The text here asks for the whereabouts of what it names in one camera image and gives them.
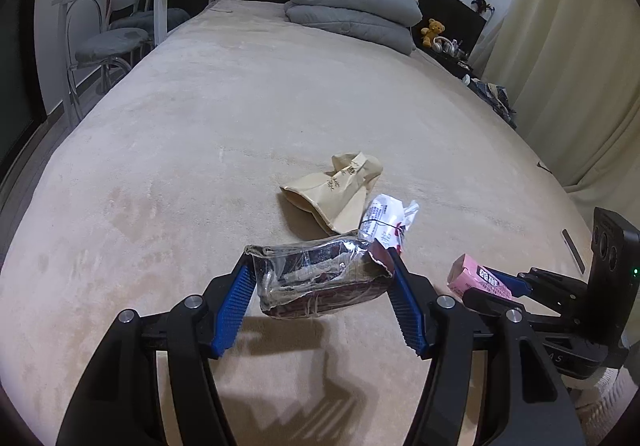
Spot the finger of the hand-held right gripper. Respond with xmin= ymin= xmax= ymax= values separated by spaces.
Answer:
xmin=462 ymin=288 xmax=561 ymax=319
xmin=487 ymin=268 xmax=533 ymax=299

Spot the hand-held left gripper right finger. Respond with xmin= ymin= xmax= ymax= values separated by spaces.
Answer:
xmin=382 ymin=248 xmax=586 ymax=446

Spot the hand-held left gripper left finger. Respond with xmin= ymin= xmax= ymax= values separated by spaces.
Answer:
xmin=56 ymin=262 xmax=256 ymax=446

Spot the pink carton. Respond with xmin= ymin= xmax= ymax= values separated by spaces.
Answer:
xmin=447 ymin=253 xmax=516 ymax=302

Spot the silver foil packet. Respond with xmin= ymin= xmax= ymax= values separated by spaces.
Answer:
xmin=243 ymin=235 xmax=396 ymax=318

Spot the white phone with black screen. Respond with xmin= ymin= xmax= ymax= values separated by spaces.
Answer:
xmin=561 ymin=228 xmax=586 ymax=275

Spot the white printed wrapper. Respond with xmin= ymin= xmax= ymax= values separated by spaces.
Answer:
xmin=359 ymin=193 xmax=420 ymax=254

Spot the brown paper bag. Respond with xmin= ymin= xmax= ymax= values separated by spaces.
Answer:
xmin=279 ymin=151 xmax=385 ymax=234

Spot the bed with beige blanket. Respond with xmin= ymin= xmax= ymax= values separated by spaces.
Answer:
xmin=0 ymin=0 xmax=608 ymax=446

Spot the pile of clothes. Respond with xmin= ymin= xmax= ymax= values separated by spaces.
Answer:
xmin=467 ymin=78 xmax=518 ymax=127

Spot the dark nightstand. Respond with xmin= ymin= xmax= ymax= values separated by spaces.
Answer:
xmin=435 ymin=48 xmax=483 ymax=79

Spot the cream curtain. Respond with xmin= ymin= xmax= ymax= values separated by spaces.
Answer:
xmin=482 ymin=0 xmax=640 ymax=207

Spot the yellow teddy bear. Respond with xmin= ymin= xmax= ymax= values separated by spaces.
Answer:
xmin=420 ymin=18 xmax=447 ymax=49

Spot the metal chair with grey cushion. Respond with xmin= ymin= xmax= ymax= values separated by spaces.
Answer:
xmin=107 ymin=0 xmax=191 ymax=34
xmin=65 ymin=0 xmax=153 ymax=114

